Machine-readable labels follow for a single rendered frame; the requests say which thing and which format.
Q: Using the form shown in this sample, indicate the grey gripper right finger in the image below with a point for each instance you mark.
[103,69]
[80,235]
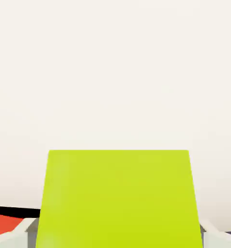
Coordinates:
[214,240]

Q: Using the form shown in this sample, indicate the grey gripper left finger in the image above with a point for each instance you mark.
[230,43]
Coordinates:
[31,236]

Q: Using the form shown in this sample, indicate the small yellow-green cube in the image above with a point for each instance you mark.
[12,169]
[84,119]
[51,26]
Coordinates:
[119,199]

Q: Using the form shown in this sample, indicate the large red box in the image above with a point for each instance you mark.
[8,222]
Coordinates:
[2,222]

